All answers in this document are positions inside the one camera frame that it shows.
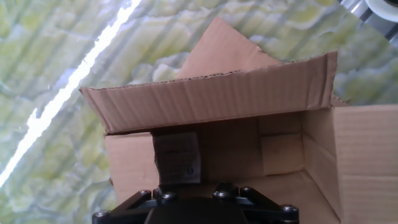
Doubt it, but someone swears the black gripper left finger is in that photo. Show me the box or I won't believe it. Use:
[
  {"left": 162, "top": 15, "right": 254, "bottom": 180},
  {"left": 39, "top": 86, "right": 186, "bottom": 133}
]
[{"left": 91, "top": 185, "right": 180, "bottom": 224}]

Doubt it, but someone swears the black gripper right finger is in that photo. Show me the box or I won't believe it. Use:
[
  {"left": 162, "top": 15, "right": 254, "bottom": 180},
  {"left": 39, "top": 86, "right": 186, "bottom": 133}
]
[{"left": 213, "top": 182, "right": 300, "bottom": 224}]

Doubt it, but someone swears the brown cardboard box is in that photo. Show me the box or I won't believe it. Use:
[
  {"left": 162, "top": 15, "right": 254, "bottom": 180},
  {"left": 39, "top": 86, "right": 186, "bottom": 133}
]
[{"left": 79, "top": 51, "right": 398, "bottom": 224}]

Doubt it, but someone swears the white printed paper slip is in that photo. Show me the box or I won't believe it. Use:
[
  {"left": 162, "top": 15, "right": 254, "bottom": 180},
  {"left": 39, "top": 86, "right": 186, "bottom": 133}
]
[{"left": 153, "top": 132, "right": 202, "bottom": 185}]

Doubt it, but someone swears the green marble pattern mat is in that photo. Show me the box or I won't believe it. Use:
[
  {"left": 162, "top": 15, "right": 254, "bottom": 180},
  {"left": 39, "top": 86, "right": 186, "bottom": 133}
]
[{"left": 0, "top": 0, "right": 398, "bottom": 224}]

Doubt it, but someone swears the round silver dish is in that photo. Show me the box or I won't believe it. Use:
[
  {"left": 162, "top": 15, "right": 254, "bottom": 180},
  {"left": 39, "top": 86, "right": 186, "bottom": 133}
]
[{"left": 365, "top": 0, "right": 398, "bottom": 23}]

